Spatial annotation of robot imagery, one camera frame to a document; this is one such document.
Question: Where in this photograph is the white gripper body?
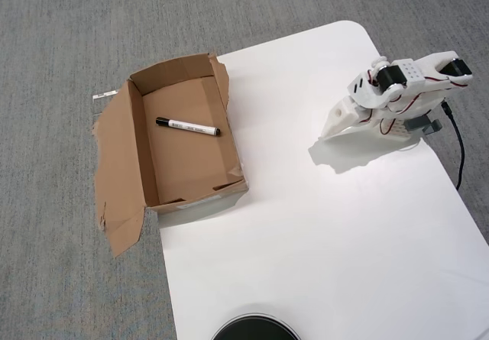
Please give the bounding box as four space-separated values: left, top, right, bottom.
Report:
330 97 374 128

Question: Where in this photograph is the white fixed gripper jaw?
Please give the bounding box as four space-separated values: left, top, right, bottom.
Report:
319 119 357 141

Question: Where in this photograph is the white pivoting gripper jaw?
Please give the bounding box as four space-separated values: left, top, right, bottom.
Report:
324 122 377 141

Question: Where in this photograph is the black and white marker pen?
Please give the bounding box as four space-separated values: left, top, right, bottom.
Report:
155 116 222 138

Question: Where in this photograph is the open brown cardboard box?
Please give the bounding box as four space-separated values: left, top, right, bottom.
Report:
91 51 250 258

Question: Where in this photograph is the grey table clamp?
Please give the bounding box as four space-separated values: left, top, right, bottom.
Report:
405 115 443 137

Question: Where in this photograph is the black round disc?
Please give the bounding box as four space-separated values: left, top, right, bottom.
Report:
211 303 303 340

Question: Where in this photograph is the black power cable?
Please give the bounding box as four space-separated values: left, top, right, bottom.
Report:
441 101 466 191

